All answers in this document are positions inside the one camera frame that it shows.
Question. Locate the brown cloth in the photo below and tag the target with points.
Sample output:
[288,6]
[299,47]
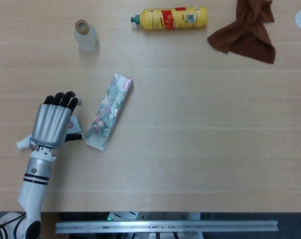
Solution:
[249,35]

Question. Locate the floral patterned box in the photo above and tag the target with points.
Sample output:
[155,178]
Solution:
[113,109]

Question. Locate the frosted glass bottle wooden cap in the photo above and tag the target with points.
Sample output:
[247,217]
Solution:
[86,38]

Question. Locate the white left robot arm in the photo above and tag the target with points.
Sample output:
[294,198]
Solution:
[34,184]

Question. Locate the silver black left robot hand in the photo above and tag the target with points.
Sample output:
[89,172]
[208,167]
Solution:
[50,124]

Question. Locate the aluminium rail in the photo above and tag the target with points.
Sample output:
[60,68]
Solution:
[165,227]

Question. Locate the yellow bottle green cap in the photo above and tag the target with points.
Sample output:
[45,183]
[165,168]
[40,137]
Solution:
[170,18]

